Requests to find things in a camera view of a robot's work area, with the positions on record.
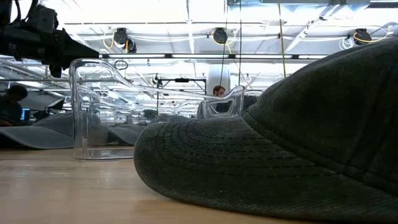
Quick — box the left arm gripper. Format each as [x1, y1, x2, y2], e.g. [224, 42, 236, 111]
[0, 4, 100, 78]

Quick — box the grey baseball cap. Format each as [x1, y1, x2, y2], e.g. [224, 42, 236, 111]
[106, 123, 147, 146]
[0, 111, 105, 150]

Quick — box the dark baseball cap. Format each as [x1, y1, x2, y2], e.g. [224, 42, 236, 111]
[133, 39, 398, 223]

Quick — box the large clear plastic bin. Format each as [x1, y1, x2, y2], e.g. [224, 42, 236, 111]
[68, 58, 246, 161]

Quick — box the person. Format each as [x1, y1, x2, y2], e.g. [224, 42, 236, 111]
[211, 85, 233, 113]
[0, 84, 29, 127]

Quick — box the ceiling light strip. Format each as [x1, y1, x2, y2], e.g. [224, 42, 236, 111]
[99, 53, 329, 60]

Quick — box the black ceiling cable reel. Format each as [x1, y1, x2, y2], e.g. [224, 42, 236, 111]
[211, 27, 229, 45]
[353, 27, 373, 46]
[112, 27, 137, 54]

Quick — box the black metal stand frame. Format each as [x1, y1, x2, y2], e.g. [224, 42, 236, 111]
[156, 77, 208, 108]

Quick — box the black hanging cable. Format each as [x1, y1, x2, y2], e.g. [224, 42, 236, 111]
[218, 0, 230, 87]
[238, 0, 243, 86]

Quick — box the yellow cable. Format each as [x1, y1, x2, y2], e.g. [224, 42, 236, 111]
[277, 0, 287, 78]

